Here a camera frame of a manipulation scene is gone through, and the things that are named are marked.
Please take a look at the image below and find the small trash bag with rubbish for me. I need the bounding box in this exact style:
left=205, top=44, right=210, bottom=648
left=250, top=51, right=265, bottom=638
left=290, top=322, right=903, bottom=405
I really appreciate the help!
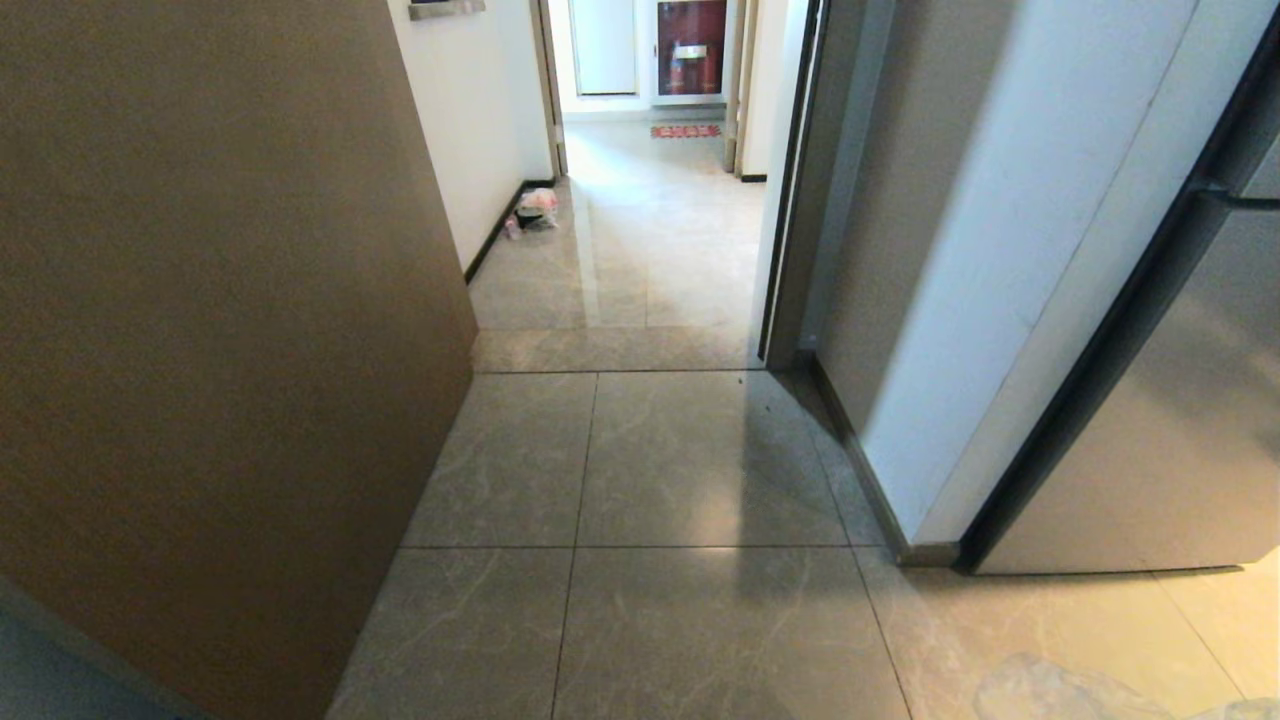
left=504, top=187, right=560, bottom=241

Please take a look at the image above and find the clear plastic trash bag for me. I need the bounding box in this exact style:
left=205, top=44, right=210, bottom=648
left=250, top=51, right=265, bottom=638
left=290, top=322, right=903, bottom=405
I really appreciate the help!
left=973, top=653, right=1280, bottom=720

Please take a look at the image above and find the white door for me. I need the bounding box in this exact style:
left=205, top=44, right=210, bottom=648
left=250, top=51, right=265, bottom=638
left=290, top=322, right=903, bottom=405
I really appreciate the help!
left=568, top=0, right=640, bottom=98

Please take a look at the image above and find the grey refrigerator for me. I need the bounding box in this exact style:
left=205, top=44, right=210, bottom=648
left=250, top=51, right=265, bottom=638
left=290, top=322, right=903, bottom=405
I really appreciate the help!
left=958, top=8, right=1280, bottom=577

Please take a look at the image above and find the dark sliding door frame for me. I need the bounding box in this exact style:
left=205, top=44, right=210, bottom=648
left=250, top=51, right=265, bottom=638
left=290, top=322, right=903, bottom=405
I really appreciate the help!
left=757, top=0, right=831, bottom=365

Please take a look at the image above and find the red fire hose cabinet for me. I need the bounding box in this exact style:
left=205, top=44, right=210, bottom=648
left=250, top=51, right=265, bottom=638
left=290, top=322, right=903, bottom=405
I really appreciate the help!
left=655, top=0, right=729, bottom=99

